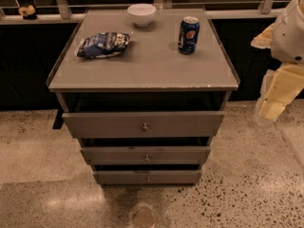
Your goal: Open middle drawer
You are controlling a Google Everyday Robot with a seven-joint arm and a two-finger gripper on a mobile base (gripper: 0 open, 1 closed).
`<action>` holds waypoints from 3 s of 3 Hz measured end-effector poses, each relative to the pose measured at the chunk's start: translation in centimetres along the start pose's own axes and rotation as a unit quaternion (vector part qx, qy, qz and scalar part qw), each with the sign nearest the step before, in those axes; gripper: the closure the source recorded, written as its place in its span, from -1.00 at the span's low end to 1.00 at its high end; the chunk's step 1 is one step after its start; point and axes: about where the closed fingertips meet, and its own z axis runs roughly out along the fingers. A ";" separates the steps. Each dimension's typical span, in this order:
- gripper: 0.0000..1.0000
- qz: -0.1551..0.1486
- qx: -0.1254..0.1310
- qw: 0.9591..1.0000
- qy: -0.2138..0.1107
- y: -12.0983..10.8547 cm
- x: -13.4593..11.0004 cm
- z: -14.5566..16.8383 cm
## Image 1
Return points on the small yellow black object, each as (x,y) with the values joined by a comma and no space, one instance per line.
(28,12)

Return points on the grey drawer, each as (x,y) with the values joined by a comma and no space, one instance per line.
(147,177)
(141,155)
(143,124)

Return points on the round floor drain cover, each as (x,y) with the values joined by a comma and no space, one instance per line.
(145,215)

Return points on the blue pepsi can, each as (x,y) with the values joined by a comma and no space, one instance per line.
(189,33)

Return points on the grey bottom drawer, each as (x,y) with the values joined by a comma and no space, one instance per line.
(147,177)

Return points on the white bowl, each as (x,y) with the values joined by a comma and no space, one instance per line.
(142,15)

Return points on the grey top drawer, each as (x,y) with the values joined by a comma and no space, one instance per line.
(143,124)

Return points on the blue chip bag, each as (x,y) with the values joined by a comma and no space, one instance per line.
(103,45)

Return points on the metal railing frame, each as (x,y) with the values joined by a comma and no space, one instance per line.
(63,0)

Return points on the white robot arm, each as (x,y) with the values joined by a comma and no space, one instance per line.
(285,38)

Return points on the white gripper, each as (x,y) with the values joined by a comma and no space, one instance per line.
(289,35)

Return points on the grey drawer cabinet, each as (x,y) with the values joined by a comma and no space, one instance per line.
(151,76)

